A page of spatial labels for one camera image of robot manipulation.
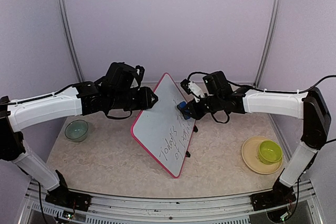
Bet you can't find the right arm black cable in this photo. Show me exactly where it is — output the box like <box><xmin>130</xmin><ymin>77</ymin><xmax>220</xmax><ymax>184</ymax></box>
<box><xmin>186</xmin><ymin>71</ymin><xmax>336</xmax><ymax>124</ymax></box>

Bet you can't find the lime green bowl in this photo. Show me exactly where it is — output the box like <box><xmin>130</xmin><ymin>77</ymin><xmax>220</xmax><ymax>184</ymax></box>
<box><xmin>258</xmin><ymin>140</ymin><xmax>282</xmax><ymax>165</ymax></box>

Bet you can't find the blue whiteboard eraser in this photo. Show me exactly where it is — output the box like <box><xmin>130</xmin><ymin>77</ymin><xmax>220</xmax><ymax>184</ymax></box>
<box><xmin>177</xmin><ymin>101</ymin><xmax>186</xmax><ymax>111</ymax></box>

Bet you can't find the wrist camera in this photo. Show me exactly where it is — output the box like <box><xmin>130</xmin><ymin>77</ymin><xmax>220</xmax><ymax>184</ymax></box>
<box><xmin>130</xmin><ymin>65</ymin><xmax>145</xmax><ymax>88</ymax></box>
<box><xmin>180</xmin><ymin>79</ymin><xmax>206</xmax><ymax>102</ymax></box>

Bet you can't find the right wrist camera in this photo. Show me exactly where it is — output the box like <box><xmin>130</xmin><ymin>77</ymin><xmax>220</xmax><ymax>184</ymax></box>
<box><xmin>180</xmin><ymin>79</ymin><xmax>206</xmax><ymax>102</ymax></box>

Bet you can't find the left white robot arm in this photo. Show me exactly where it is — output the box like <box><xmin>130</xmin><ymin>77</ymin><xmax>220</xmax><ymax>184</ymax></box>
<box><xmin>1</xmin><ymin>62</ymin><xmax>159</xmax><ymax>206</ymax></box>

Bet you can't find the left aluminium frame post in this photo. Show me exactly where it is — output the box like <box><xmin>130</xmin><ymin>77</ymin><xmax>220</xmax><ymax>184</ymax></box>
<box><xmin>57</xmin><ymin>0</ymin><xmax>84</xmax><ymax>82</ymax></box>

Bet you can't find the aluminium frame post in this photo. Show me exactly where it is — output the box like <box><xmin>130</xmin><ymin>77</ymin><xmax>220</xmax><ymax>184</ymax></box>
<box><xmin>57</xmin><ymin>0</ymin><xmax>84</xmax><ymax>82</ymax></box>
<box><xmin>254</xmin><ymin>0</ymin><xmax>281</xmax><ymax>87</ymax></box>

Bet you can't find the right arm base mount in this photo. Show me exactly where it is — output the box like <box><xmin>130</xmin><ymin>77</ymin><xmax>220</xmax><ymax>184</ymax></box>
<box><xmin>250</xmin><ymin>181</ymin><xmax>297</xmax><ymax>211</ymax></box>

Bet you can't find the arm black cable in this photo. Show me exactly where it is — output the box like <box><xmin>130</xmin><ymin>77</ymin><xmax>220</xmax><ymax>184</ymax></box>
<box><xmin>5</xmin><ymin>77</ymin><xmax>133</xmax><ymax>120</ymax></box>
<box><xmin>186</xmin><ymin>71</ymin><xmax>336</xmax><ymax>124</ymax></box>

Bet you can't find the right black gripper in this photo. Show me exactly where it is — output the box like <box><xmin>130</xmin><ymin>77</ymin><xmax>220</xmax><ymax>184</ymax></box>
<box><xmin>181</xmin><ymin>93</ymin><xmax>223</xmax><ymax>120</ymax></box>

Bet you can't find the pink framed whiteboard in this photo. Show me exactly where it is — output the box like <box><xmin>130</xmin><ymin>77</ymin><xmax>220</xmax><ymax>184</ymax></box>
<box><xmin>131</xmin><ymin>73</ymin><xmax>195</xmax><ymax>178</ymax></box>

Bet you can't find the right aluminium frame post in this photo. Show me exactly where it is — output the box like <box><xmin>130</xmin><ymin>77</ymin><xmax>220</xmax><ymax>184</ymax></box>
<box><xmin>254</xmin><ymin>0</ymin><xmax>281</xmax><ymax>87</ymax></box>

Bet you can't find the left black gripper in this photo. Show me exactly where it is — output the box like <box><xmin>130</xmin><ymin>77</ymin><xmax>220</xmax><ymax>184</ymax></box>
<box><xmin>109</xmin><ymin>86</ymin><xmax>159</xmax><ymax>111</ymax></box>

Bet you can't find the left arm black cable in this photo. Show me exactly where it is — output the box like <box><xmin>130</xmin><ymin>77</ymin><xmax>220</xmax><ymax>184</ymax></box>
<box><xmin>5</xmin><ymin>77</ymin><xmax>133</xmax><ymax>120</ymax></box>

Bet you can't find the beige round plate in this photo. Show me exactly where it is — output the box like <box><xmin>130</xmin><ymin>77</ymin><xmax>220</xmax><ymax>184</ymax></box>
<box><xmin>241</xmin><ymin>136</ymin><xmax>283</xmax><ymax>175</ymax></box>

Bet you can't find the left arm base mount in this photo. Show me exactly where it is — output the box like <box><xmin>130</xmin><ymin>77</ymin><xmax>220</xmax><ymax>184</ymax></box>
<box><xmin>45</xmin><ymin>170</ymin><xmax>91</xmax><ymax>212</ymax></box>

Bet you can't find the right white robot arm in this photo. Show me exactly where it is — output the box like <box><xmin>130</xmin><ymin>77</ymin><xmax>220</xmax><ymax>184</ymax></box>
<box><xmin>177</xmin><ymin>71</ymin><xmax>331</xmax><ymax>205</ymax></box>

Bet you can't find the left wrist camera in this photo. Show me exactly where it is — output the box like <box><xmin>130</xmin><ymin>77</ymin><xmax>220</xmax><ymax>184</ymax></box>
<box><xmin>130</xmin><ymin>65</ymin><xmax>145</xmax><ymax>88</ymax></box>

